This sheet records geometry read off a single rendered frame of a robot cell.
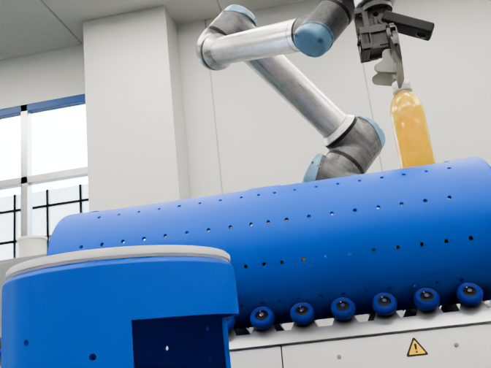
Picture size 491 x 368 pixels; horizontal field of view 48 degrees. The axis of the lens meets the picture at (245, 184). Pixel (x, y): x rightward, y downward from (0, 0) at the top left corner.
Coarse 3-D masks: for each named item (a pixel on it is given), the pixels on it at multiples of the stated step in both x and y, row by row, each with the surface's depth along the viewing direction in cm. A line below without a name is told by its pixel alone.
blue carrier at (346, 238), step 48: (240, 192) 113; (288, 192) 109; (336, 192) 106; (384, 192) 103; (432, 192) 101; (480, 192) 100; (96, 240) 108; (144, 240) 107; (192, 240) 105; (240, 240) 103; (288, 240) 102; (336, 240) 101; (384, 240) 99; (432, 240) 98; (480, 240) 98; (240, 288) 103; (288, 288) 102; (336, 288) 102; (384, 288) 101; (432, 288) 101
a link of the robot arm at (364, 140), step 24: (216, 24) 182; (240, 24) 183; (264, 72) 188; (288, 72) 187; (288, 96) 190; (312, 96) 189; (312, 120) 192; (336, 120) 191; (360, 120) 195; (336, 144) 192; (360, 144) 191; (384, 144) 198
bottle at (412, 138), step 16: (400, 96) 118; (416, 96) 118; (400, 112) 117; (416, 112) 116; (400, 128) 116; (416, 128) 115; (400, 144) 116; (416, 144) 114; (400, 160) 116; (416, 160) 113; (432, 160) 114
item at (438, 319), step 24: (432, 312) 99; (456, 312) 98; (480, 312) 97; (240, 336) 102; (264, 336) 101; (288, 336) 100; (312, 336) 99; (336, 336) 98; (360, 336) 98; (0, 360) 108
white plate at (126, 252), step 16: (48, 256) 59; (64, 256) 58; (80, 256) 58; (96, 256) 58; (112, 256) 58; (128, 256) 58; (144, 256) 59; (208, 256) 64; (224, 256) 68; (16, 272) 62
